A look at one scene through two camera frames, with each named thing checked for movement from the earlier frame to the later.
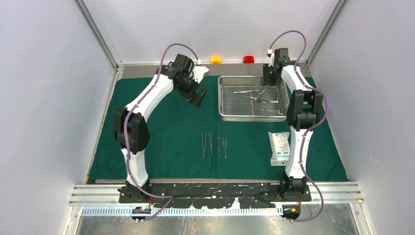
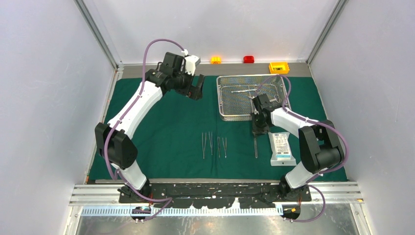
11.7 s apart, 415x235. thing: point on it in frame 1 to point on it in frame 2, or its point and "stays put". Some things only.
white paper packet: (280, 144) stays put
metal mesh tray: (244, 98) stays put
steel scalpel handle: (244, 91) to (255, 147)
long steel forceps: (204, 144) stays put
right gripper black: (266, 79) to (257, 130)
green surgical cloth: (186, 143) stays put
